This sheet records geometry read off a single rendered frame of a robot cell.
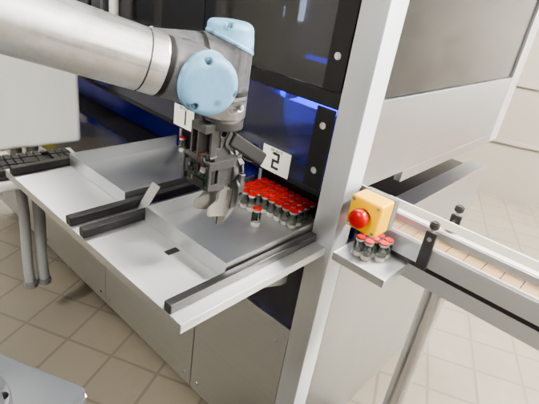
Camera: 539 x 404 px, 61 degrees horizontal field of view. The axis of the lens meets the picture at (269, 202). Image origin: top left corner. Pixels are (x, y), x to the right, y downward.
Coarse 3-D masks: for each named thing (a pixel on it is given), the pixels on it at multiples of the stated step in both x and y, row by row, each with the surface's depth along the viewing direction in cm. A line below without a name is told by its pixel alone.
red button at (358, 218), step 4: (356, 208) 91; (360, 208) 91; (352, 212) 91; (356, 212) 90; (360, 212) 90; (364, 212) 90; (352, 216) 91; (356, 216) 90; (360, 216) 90; (364, 216) 90; (368, 216) 91; (352, 220) 91; (356, 220) 90; (360, 220) 90; (364, 220) 90; (368, 220) 91; (352, 224) 91; (356, 224) 91; (360, 224) 90; (364, 224) 90
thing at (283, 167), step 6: (264, 144) 107; (264, 150) 107; (270, 150) 106; (276, 150) 105; (270, 156) 106; (276, 156) 105; (282, 156) 104; (288, 156) 103; (264, 162) 108; (270, 162) 107; (282, 162) 104; (288, 162) 103; (270, 168) 107; (282, 168) 105; (288, 168) 104; (276, 174) 107; (282, 174) 105
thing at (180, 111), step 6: (174, 108) 127; (180, 108) 125; (174, 114) 127; (180, 114) 125; (186, 114) 124; (192, 114) 122; (174, 120) 128; (180, 120) 126; (186, 120) 124; (180, 126) 127; (186, 126) 125
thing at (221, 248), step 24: (192, 192) 109; (168, 216) 104; (192, 216) 105; (240, 216) 109; (264, 216) 110; (192, 240) 91; (216, 240) 98; (240, 240) 99; (264, 240) 100; (288, 240) 99; (216, 264) 87; (240, 264) 89
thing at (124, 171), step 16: (128, 144) 130; (144, 144) 135; (160, 144) 139; (80, 160) 116; (96, 160) 125; (112, 160) 126; (128, 160) 128; (144, 160) 129; (160, 160) 131; (176, 160) 133; (96, 176) 112; (112, 176) 118; (128, 176) 119; (144, 176) 120; (160, 176) 122; (176, 176) 123; (112, 192) 108; (128, 192) 105; (144, 192) 108
